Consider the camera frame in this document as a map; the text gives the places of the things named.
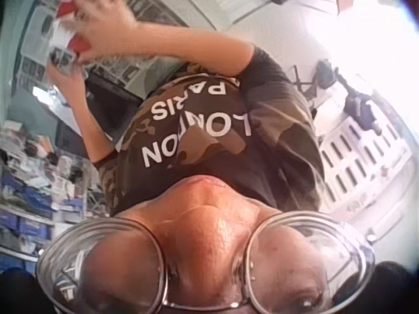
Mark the person's right hand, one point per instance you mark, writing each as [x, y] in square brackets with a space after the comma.
[108, 24]

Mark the person's left hand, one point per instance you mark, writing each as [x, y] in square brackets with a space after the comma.
[72, 81]

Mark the red white small box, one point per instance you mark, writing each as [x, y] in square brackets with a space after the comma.
[79, 45]

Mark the black monitor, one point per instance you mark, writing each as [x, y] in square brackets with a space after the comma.
[108, 98]

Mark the shelf of assorted goods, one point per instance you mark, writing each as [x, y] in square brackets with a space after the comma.
[36, 183]

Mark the black folding stand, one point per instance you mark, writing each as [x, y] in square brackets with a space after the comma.
[322, 76]

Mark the white slotted wall panel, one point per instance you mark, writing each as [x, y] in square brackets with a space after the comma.
[363, 160]

